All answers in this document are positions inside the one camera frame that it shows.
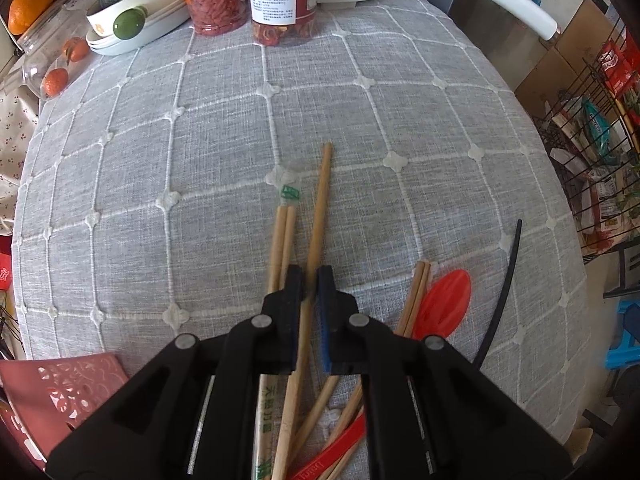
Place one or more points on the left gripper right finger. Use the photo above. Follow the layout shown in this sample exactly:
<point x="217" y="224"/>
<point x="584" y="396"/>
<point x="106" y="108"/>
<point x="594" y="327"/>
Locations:
<point x="429" y="413"/>

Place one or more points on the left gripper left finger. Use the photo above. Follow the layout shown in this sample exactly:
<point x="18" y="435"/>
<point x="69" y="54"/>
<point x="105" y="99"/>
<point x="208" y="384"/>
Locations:
<point x="190" y="412"/>

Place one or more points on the red plastic spoon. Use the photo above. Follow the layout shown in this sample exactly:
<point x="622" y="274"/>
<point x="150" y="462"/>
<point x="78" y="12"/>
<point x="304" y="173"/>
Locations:
<point x="438" y="309"/>

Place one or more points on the bare wooden chopstick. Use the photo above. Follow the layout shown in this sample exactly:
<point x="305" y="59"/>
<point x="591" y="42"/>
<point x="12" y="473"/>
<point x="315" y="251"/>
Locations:
<point x="295" y="380"/>

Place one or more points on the paper-wrapped wooden chopsticks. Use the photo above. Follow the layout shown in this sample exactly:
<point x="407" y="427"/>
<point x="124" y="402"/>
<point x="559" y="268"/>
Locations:
<point x="280" y="256"/>

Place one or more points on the pink perforated utensil basket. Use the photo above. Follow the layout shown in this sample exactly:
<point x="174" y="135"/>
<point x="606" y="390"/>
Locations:
<point x="43" y="401"/>

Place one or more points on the grey checked tablecloth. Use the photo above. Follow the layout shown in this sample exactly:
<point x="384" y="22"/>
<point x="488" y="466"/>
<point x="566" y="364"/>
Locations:
<point x="150" y="189"/>

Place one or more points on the cherry print cloth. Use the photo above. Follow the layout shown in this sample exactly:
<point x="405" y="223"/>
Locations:
<point x="18" y="122"/>

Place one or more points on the glass jar with oranges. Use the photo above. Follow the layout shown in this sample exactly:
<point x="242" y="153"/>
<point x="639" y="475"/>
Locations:
<point x="43" y="43"/>

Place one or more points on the white ceramic bowl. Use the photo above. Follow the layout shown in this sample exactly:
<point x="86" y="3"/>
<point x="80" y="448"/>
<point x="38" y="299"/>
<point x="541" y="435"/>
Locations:
<point x="132" y="24"/>

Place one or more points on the large orange fruit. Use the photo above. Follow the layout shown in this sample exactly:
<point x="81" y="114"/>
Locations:
<point x="24" y="13"/>

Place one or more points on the black wire rack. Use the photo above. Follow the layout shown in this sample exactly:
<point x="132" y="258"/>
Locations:
<point x="583" y="96"/>

